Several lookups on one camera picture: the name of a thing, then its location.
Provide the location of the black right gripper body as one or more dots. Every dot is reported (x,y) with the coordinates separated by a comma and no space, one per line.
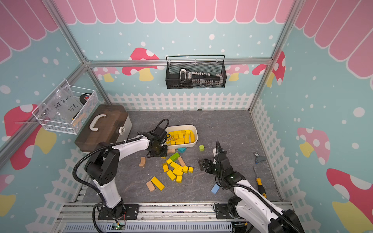
(212,168)

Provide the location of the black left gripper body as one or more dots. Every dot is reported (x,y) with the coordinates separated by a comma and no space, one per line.
(159,151)

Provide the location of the white oval plastic tub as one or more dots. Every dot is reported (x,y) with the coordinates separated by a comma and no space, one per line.
(182,136)

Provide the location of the yellow cylinder block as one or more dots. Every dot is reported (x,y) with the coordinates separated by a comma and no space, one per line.
(192,138)

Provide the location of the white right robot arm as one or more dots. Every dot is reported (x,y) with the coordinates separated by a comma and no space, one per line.
(247,202)

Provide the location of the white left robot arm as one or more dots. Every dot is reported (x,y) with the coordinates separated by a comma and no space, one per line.
(99,168)

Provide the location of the light blue block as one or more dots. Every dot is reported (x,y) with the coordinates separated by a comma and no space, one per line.
(215,189)

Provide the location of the green rectangular block centre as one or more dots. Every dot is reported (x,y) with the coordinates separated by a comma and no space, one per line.
(175,156)

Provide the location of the brown small block left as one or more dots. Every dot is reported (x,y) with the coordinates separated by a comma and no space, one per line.
(142,162)

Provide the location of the teal triangular block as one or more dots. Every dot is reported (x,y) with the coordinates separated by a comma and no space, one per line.
(181,149)

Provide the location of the tan slanted block centre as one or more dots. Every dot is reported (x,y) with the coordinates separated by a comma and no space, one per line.
(181,161)

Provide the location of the yellow black screwdriver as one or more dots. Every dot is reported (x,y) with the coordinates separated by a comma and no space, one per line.
(260,186)

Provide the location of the grey blue clamp tool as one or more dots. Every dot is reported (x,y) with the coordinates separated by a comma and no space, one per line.
(259,158)

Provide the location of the long yellow block bottom left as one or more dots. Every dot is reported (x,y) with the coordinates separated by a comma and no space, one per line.
(157,183)

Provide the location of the tan wooden block bottom left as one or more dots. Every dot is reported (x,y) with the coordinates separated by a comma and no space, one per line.
(150,186)

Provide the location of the brown lidded storage box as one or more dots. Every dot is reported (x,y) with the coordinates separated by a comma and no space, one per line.
(109,124)

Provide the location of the black tape roll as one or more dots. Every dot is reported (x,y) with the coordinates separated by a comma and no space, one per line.
(84,98)

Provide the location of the black wire mesh basket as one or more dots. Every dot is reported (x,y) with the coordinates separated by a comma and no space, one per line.
(195,71)

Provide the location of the clear wire wall basket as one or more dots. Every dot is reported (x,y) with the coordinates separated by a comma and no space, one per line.
(62,111)

